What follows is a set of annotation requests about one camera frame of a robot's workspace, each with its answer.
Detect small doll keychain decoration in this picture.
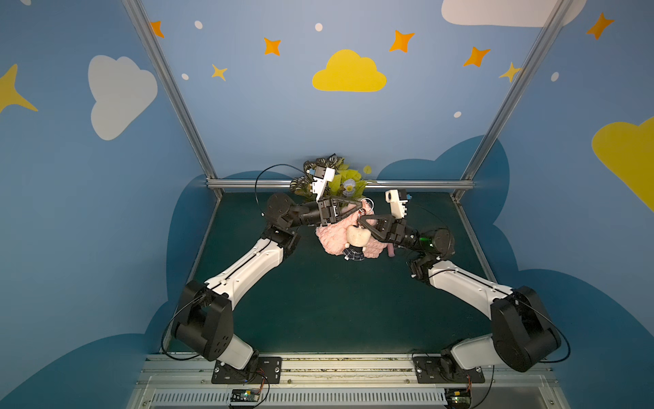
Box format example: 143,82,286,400
343,225,371,262

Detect pink puffy bag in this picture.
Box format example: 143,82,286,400
315,199,388,258

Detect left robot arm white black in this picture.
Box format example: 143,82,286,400
168,193,363,372

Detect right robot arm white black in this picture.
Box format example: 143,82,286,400
359,215,569,378

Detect artificial plant bouquet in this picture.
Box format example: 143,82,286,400
290,153,372,199

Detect back horizontal aluminium bar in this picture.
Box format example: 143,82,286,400
206,179,474,192

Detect right controller board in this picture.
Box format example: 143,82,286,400
445,389,472,409

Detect controller board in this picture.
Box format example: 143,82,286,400
229,390,262,405
445,389,472,409

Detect left controller board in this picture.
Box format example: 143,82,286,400
229,390,262,405

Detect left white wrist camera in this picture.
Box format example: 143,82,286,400
308,165,336,201

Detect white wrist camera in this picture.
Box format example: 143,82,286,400
308,165,336,201
385,189,410,219

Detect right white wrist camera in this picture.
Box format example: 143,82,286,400
385,189,410,219

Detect right diagonal aluminium post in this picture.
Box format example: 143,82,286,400
452,0,573,203

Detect diagonal aluminium post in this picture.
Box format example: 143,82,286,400
122,0,223,200
452,0,573,203

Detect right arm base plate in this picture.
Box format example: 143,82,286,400
411,355,485,384

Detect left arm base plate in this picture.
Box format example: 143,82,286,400
211,356,283,385

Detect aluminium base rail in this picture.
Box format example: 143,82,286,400
127,353,570,408

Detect left diagonal aluminium post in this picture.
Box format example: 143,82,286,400
122,0,223,200

